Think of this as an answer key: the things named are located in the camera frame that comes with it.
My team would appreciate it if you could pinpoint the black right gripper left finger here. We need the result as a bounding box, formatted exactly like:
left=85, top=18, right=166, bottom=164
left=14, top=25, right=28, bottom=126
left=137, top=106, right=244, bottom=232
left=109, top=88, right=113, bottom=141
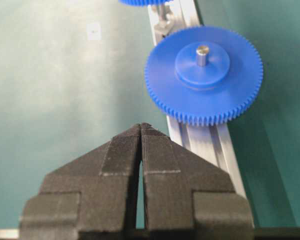
left=19, top=124, right=141, bottom=240

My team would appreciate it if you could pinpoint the white plastic shaft bracket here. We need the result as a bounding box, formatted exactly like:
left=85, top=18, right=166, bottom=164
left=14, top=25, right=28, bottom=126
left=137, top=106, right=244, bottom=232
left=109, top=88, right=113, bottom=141
left=151, top=4, right=175, bottom=38

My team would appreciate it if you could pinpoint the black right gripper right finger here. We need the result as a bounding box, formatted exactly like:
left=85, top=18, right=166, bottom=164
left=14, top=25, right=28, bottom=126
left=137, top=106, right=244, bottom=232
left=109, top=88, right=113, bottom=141
left=140, top=123, right=254, bottom=240

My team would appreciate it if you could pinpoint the bare steel shaft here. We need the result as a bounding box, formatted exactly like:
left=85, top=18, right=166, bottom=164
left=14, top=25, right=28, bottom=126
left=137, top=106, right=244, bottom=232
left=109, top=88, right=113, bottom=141
left=156, top=3, right=168, bottom=23

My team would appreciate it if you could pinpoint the small blue plastic gear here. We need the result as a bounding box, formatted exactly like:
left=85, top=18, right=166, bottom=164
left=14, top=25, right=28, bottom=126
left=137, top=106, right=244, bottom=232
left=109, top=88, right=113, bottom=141
left=119, top=0, right=172, bottom=7

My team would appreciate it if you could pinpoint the silver aluminium extrusion rail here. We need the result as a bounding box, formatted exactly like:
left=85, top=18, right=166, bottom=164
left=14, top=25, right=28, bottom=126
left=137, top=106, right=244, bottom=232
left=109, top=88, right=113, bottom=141
left=147, top=0, right=248, bottom=201

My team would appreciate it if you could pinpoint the large blue plastic gear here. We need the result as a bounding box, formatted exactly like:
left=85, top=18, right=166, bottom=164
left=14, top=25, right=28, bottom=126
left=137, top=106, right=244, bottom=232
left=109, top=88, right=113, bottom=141
left=144, top=26, right=264, bottom=126

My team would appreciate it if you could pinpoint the steel shaft through large gear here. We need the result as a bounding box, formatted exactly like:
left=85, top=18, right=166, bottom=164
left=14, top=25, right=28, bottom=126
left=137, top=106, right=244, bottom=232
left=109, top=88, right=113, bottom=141
left=196, top=45, right=210, bottom=67

